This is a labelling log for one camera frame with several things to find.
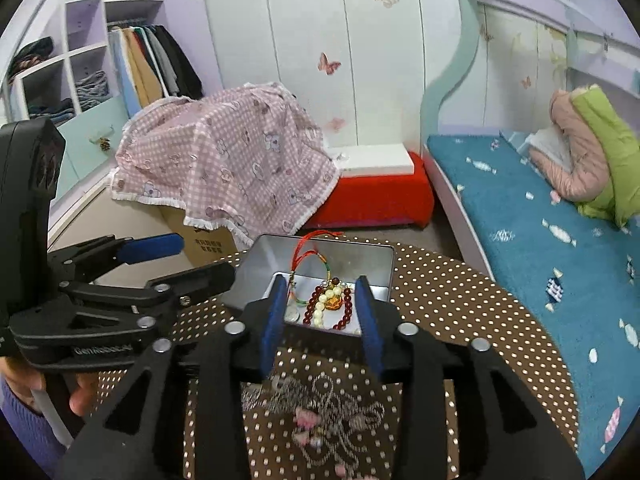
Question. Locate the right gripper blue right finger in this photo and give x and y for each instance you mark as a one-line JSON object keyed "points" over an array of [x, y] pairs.
{"points": [[503, 431]]}

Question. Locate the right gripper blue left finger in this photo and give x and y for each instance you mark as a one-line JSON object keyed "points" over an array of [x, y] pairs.
{"points": [[137, 432]]}

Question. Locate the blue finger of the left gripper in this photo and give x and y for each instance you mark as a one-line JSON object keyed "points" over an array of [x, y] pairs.
{"points": [[92, 259], [197, 284]]}

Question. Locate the purple left sleeve forearm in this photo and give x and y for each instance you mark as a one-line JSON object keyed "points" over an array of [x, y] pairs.
{"points": [[28, 437]]}

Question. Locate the left hand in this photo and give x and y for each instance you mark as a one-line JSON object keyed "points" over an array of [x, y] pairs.
{"points": [[24, 380]]}

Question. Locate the cardboard box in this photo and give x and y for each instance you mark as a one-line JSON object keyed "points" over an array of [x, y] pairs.
{"points": [[200, 246]]}

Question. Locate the cream lower cabinet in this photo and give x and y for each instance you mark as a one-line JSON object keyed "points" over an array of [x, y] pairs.
{"points": [[84, 216]]}

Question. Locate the dark metal tin box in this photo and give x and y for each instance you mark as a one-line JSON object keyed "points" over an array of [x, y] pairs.
{"points": [[321, 277]]}

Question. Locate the brown polka dot tablecloth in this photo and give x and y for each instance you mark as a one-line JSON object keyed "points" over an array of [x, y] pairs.
{"points": [[254, 397]]}

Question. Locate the pink checkered cloth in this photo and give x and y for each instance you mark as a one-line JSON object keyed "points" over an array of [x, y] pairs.
{"points": [[250, 159]]}

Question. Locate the teal drawer cabinet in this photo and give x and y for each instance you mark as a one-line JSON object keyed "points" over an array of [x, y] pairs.
{"points": [[93, 137]]}

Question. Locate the blue bed mattress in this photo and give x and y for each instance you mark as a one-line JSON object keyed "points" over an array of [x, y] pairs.
{"points": [[579, 277]]}

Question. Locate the purple shelf unit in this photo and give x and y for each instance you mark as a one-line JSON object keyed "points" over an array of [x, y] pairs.
{"points": [[80, 66]]}

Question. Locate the red ottoman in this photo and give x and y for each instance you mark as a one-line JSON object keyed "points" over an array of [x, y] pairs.
{"points": [[376, 201]]}

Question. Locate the hanging clothes row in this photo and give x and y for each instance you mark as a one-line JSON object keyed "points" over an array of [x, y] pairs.
{"points": [[150, 65]]}

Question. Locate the pink butterfly sticker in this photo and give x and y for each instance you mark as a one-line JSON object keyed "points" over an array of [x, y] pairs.
{"points": [[326, 66]]}

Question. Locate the white wardrobe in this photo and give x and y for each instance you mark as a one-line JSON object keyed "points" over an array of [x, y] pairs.
{"points": [[388, 56]]}

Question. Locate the white pillow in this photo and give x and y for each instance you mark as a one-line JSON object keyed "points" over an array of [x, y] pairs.
{"points": [[551, 142]]}

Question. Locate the pink and green quilt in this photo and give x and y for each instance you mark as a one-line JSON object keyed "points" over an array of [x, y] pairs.
{"points": [[604, 183]]}

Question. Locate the teal bunk bed frame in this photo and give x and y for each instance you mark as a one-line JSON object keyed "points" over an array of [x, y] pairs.
{"points": [[492, 67]]}

